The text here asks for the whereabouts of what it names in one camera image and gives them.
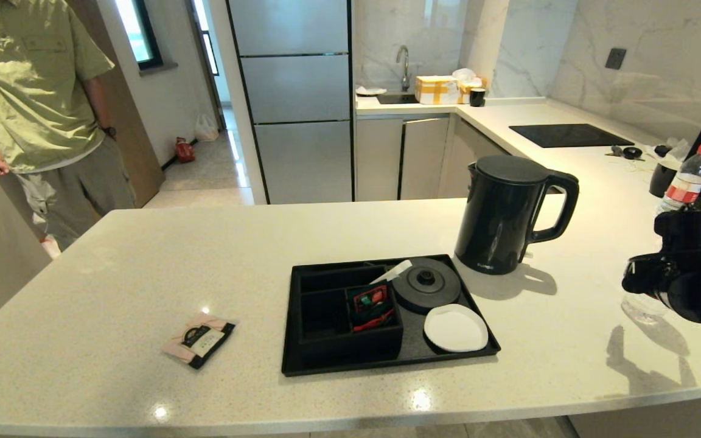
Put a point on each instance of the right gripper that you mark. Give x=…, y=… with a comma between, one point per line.
x=645, y=278

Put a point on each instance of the clear water bottle red cap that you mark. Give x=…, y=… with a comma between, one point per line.
x=688, y=179
x=642, y=310

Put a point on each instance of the black electric kettle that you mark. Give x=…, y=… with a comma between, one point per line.
x=496, y=219

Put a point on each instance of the white tea bag packet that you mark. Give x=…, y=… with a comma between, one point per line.
x=198, y=340

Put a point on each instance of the black mug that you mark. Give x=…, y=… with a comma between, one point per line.
x=662, y=178

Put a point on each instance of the black round kettle base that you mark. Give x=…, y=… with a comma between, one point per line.
x=426, y=286

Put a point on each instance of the small black cup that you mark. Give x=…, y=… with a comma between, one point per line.
x=477, y=97

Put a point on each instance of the dark green and red box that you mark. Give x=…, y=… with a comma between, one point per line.
x=372, y=298

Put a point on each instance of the black key fob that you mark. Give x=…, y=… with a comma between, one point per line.
x=631, y=152

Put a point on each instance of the small black round object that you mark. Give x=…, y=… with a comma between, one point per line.
x=662, y=149

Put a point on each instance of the clear plastic wrap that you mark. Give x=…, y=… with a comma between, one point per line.
x=679, y=148

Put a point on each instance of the black induction cooktop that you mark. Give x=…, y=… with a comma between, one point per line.
x=569, y=135

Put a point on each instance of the white round coaster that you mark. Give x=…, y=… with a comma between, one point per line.
x=455, y=328

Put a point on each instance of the grey corner cabinet front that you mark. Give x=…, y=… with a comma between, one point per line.
x=457, y=158

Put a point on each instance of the black serving tray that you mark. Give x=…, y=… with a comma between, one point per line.
x=411, y=356

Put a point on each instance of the white paper stick packet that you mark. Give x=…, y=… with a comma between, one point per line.
x=396, y=271

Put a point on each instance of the grey cabinet door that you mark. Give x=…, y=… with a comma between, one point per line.
x=378, y=158
x=423, y=152

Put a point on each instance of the white tissue bundle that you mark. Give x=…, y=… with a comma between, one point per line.
x=465, y=74

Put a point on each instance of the red orange packet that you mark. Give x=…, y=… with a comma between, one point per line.
x=375, y=321

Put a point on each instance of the yellow white cardboard box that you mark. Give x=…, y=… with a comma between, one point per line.
x=435, y=89

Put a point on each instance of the steel sink basin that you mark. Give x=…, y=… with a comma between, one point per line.
x=396, y=98

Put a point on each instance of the chrome sink faucet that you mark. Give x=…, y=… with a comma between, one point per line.
x=405, y=73

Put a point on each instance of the black divided organizer box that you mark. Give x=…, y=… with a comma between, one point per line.
x=326, y=347

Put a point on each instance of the white dish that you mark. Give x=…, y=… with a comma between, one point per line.
x=370, y=90

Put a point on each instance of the silver refrigerator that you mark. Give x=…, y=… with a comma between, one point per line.
x=296, y=79

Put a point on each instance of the white plastic bag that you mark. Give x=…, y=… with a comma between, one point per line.
x=206, y=129

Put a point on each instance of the red bag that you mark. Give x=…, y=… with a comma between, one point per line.
x=184, y=152

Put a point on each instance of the brown wooden door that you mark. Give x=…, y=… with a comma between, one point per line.
x=137, y=152

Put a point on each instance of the dark framed window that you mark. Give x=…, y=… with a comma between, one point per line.
x=137, y=30

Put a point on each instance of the white trash bag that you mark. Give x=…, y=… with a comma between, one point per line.
x=51, y=246

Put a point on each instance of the person in green shirt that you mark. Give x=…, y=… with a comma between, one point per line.
x=34, y=91

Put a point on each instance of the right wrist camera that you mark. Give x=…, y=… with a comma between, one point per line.
x=697, y=231

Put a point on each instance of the grey wall socket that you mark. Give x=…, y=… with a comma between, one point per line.
x=616, y=58

